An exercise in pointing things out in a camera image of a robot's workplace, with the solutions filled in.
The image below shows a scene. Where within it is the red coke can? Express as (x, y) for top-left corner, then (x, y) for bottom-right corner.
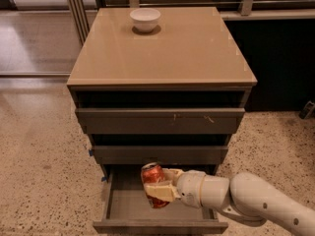
(141, 162), (168, 208)

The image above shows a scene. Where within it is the white ceramic bowl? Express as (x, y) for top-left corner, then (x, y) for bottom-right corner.
(130, 8), (161, 32)

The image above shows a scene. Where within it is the grey middle drawer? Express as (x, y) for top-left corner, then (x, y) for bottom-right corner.
(92, 146), (228, 165)

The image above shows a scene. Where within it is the grey open bottom drawer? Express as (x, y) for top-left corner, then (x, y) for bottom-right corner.
(93, 165), (228, 236)

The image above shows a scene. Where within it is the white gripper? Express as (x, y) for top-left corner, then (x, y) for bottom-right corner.
(144, 168), (206, 208)

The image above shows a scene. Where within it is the dark low wall cabinet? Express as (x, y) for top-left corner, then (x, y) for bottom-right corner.
(220, 12), (315, 111)

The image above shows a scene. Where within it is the small dark floor object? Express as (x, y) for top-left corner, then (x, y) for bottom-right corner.
(299, 100), (315, 119)

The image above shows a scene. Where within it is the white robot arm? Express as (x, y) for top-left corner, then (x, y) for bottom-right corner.
(142, 165), (315, 236)

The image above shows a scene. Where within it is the metal railing frame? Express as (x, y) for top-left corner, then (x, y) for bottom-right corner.
(68, 0), (315, 40)

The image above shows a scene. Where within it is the grey top drawer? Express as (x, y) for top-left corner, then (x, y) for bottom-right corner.
(76, 108), (245, 135)

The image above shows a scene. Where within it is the grey drawer cabinet tan top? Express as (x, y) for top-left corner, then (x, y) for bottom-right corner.
(67, 7), (257, 173)

